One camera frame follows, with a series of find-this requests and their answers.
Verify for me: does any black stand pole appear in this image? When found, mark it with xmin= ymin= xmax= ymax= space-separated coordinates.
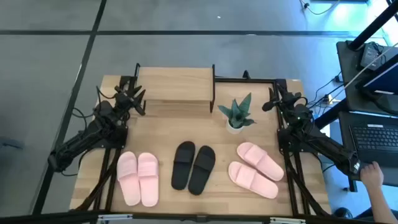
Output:
xmin=313 ymin=54 xmax=398 ymax=129
xmin=347 ymin=0 xmax=398 ymax=51

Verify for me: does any salmon pink slide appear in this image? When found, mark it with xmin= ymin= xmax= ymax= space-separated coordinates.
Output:
xmin=228 ymin=161 xmax=279 ymax=200
xmin=236 ymin=141 xmax=285 ymax=182

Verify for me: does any thin white cable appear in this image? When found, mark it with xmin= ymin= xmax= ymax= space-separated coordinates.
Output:
xmin=341 ymin=41 xmax=398 ymax=91

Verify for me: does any dark blue monitor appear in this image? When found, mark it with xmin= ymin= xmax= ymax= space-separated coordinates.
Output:
xmin=362 ymin=62 xmax=398 ymax=96

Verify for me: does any light pink slide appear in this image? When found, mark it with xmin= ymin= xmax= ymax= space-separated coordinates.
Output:
xmin=137 ymin=152 xmax=160 ymax=208
xmin=116 ymin=151 xmax=142 ymax=207

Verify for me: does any person's hand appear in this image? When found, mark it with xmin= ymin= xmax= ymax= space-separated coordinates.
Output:
xmin=359 ymin=161 xmax=385 ymax=191

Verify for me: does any black slide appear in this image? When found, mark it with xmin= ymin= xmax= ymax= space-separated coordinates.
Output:
xmin=170 ymin=141 xmax=197 ymax=191
xmin=187 ymin=145 xmax=216 ymax=196

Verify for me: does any person's forearm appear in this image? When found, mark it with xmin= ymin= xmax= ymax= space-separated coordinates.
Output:
xmin=368 ymin=185 xmax=398 ymax=224

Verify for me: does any person's shoe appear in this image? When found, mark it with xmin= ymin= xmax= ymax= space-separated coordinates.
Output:
xmin=333 ymin=207 xmax=354 ymax=219

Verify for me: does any black laptop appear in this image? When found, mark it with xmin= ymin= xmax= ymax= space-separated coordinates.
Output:
xmin=348 ymin=123 xmax=398 ymax=169

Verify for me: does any black floor cable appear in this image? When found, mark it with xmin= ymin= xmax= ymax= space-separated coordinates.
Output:
xmin=298 ymin=0 xmax=340 ymax=16

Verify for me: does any black metal rig frame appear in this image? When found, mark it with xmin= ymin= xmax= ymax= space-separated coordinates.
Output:
xmin=0 ymin=76 xmax=398 ymax=224

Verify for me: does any white plant pot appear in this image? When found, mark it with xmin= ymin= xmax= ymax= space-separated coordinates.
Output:
xmin=225 ymin=119 xmax=245 ymax=135

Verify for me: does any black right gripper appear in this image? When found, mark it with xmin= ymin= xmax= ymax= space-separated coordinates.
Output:
xmin=262 ymin=86 xmax=308 ymax=114

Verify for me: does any black power adapter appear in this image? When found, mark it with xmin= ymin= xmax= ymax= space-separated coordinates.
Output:
xmin=359 ymin=42 xmax=387 ymax=72

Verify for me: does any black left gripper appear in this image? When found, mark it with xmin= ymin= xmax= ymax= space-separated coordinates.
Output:
xmin=114 ymin=84 xmax=147 ymax=117

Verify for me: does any silver frame bracket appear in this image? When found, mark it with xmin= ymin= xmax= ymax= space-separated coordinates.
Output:
xmin=269 ymin=217 xmax=306 ymax=224
xmin=97 ymin=213 xmax=134 ymax=222

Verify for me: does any wooden shelf with black frame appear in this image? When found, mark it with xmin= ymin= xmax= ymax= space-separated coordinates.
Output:
xmin=134 ymin=63 xmax=217 ymax=113

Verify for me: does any green snake plant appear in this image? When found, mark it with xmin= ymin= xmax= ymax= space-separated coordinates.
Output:
xmin=216 ymin=92 xmax=257 ymax=129

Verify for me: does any black side desk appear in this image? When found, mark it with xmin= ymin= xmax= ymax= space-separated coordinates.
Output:
xmin=335 ymin=39 xmax=398 ymax=192

